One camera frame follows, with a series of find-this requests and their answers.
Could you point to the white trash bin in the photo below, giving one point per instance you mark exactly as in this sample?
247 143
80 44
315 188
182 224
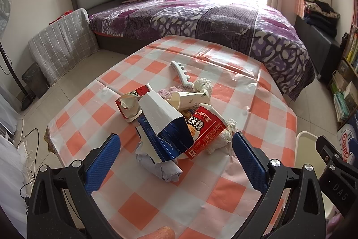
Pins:
306 154

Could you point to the white tissue ball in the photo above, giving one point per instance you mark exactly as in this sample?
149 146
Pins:
203 84

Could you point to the white plastic comb piece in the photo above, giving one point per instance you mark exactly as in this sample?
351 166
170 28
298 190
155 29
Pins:
182 74

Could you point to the wooden bookshelf with books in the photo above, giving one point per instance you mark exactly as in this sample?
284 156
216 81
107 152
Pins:
343 83

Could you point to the blue white paper carton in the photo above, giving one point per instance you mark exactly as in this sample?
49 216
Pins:
163 129

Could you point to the purple patterned bedspread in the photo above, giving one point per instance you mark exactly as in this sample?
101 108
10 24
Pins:
258 31

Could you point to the white tissue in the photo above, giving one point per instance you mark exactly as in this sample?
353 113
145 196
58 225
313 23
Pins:
224 140

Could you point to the grey plaid covered furniture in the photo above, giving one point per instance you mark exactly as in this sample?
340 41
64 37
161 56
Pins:
63 44

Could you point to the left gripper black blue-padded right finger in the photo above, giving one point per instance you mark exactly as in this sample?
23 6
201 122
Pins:
290 204

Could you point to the person's fingers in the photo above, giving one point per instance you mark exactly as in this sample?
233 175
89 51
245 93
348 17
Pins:
161 233

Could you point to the small black trash bin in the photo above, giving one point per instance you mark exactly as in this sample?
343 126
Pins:
35 80

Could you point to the white paper cup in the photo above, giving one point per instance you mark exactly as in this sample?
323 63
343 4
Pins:
188 100

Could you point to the black storage bench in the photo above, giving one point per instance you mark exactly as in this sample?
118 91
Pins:
324 51

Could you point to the pile of dark clothes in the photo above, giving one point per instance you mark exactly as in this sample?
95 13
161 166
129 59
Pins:
322 16

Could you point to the torn red white wrapper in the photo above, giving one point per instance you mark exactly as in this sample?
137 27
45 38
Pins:
128 104

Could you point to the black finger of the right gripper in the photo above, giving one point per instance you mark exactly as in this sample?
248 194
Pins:
339 179

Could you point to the grey white paper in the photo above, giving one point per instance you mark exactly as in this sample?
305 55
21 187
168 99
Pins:
167 171

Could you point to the red instant noodle cup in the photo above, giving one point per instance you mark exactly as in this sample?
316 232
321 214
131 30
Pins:
205 125

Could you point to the black floor lamp stand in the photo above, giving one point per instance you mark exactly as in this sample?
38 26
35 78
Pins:
28 97

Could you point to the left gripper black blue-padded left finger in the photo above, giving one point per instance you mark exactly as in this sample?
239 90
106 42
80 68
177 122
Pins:
61 204

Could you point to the blue white Ganten box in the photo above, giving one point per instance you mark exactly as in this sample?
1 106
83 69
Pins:
345 134

